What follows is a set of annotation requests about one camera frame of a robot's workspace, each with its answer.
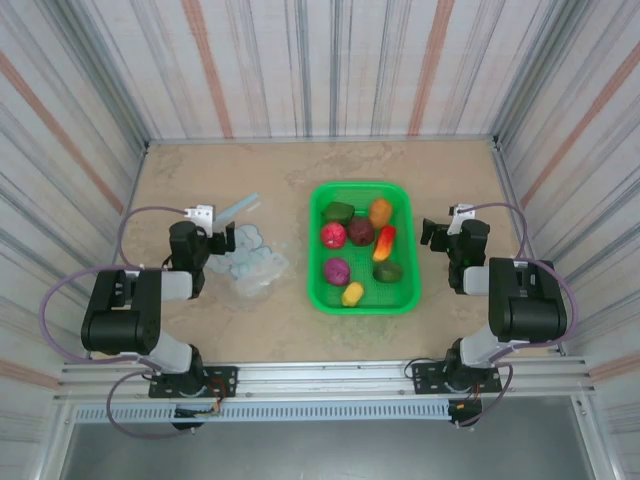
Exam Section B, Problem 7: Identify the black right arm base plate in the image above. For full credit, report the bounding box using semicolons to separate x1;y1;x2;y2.
410;359;503;397

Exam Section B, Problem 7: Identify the dark red round toy fruit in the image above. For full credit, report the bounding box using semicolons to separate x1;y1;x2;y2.
347;216;376;247

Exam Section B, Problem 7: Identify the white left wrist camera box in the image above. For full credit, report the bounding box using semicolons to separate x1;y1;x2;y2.
182;203;217;234

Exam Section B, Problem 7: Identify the white slotted cable duct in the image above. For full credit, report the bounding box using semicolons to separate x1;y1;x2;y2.
73;399;451;422

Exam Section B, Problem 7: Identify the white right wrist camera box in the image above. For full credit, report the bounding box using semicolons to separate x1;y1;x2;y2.
448;203;476;235

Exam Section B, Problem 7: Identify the yellow toy fruit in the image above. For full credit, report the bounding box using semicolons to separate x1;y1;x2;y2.
340;281;365;308

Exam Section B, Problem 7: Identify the aluminium mounting rail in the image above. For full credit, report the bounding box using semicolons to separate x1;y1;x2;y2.
53;355;597;401

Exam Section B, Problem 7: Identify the dark green avocado toy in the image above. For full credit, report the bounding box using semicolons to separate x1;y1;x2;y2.
372;259;404;285

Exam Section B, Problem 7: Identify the aluminium side frame rail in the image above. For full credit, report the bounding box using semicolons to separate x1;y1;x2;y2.
492;134;569;357

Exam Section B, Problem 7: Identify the orange toy fruit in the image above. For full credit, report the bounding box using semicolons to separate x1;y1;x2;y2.
368;197;394;229

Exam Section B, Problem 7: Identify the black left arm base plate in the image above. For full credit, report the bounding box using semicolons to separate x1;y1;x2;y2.
148;366;239;400

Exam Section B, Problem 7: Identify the green bell pepper toy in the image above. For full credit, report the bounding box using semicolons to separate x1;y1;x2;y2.
321;200;357;224

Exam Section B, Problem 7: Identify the clear blue-zipper zip-top bag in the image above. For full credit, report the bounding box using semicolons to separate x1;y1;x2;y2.
207;192;291;301

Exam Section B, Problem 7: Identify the purple round toy fruit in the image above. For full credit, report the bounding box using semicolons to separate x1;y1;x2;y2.
323;257;351;287

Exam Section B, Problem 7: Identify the green plastic mesh basket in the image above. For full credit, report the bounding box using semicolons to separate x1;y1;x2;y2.
306;180;425;316

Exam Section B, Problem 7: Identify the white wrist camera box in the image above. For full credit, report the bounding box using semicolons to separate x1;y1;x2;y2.
448;203;476;235
182;203;217;234

